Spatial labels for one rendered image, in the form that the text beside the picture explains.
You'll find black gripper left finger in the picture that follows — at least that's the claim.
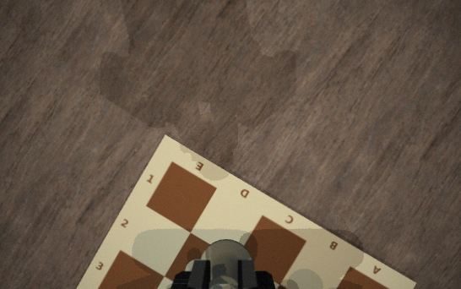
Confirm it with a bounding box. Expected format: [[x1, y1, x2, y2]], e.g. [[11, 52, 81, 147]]
[[169, 260, 210, 289]]

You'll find white pawn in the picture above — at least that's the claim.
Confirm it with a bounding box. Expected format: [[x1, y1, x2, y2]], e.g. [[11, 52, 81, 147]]
[[185, 259, 200, 271]]

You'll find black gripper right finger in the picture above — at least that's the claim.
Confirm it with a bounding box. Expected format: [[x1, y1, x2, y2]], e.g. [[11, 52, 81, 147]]
[[238, 260, 276, 289]]

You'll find cream and brown chessboard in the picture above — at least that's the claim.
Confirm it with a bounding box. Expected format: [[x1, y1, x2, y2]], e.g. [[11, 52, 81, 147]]
[[76, 135, 416, 289]]

